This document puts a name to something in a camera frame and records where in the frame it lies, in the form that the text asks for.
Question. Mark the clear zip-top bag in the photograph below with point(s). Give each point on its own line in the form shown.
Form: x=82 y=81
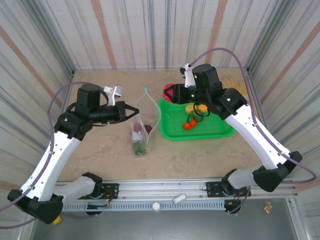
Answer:
x=146 y=112

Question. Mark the yellow toy bell pepper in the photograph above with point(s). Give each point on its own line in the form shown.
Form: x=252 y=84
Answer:
x=189 y=108

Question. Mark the red toy tomato pair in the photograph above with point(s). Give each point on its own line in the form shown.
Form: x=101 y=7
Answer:
x=186 y=126

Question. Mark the dark green toy vegetable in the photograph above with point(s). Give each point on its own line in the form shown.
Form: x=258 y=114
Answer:
x=138 y=148

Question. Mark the green plastic basket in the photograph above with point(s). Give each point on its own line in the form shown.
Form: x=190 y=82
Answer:
x=212 y=125

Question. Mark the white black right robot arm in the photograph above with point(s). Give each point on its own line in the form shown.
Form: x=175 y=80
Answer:
x=262 y=142

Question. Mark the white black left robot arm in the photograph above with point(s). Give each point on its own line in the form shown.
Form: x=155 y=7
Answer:
x=47 y=165

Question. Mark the yellow white work glove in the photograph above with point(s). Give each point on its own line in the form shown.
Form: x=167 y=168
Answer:
x=236 y=83

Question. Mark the white round cap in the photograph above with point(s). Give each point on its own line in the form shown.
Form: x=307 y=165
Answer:
x=156 y=206

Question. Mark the white plastic cylinder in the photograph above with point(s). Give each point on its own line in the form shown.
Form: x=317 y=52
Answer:
x=179 y=198

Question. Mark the yellow plastic block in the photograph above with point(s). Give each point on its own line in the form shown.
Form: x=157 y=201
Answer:
x=58 y=220

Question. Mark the small colourful toy figure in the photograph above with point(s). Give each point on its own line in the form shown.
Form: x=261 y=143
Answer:
x=267 y=208

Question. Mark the aluminium side frame rail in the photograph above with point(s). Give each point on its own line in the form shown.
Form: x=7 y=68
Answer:
x=260 y=107
x=68 y=85

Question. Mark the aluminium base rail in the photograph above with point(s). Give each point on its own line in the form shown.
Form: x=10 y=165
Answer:
x=160 y=186

